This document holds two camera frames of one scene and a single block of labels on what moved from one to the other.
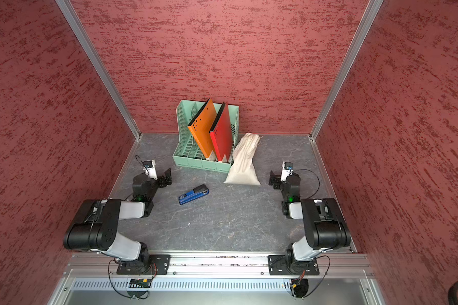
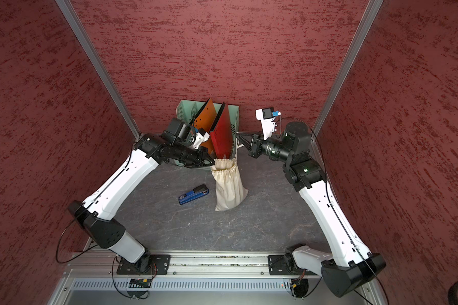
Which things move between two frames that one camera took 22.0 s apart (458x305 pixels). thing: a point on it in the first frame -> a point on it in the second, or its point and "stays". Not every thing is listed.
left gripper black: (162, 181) -> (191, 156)
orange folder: (200, 126) stays
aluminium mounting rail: (95, 265) stays
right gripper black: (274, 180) -> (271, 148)
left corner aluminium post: (72, 15) stays
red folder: (221, 132) stays
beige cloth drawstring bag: (243, 170) -> (230, 189)
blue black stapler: (198, 191) stays
